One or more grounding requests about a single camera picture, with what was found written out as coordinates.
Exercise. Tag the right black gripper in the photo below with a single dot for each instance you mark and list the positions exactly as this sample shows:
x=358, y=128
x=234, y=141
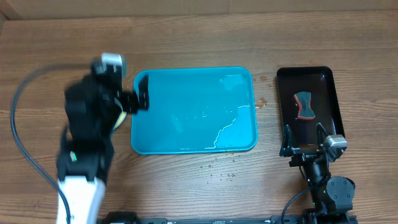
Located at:
x=289, y=147

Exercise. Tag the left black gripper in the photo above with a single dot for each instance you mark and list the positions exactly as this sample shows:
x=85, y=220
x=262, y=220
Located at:
x=131, y=105

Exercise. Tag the yellow-green plate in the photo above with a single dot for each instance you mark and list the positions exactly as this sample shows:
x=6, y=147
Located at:
x=120, y=120

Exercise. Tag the red and grey sponge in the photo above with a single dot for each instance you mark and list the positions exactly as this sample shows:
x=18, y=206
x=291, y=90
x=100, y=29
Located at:
x=303, y=101

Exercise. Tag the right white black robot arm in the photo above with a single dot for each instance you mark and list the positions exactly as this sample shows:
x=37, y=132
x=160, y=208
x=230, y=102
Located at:
x=332, y=196

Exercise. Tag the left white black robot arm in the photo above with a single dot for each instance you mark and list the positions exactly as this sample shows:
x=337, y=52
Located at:
x=93, y=106

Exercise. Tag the black rectangular water tray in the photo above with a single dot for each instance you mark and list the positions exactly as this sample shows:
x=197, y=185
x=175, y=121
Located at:
x=320, y=83

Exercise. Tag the teal plastic serving tray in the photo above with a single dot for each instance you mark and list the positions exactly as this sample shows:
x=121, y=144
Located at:
x=196, y=110

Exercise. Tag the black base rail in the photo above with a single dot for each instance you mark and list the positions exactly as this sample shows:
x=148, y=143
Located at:
x=131, y=217

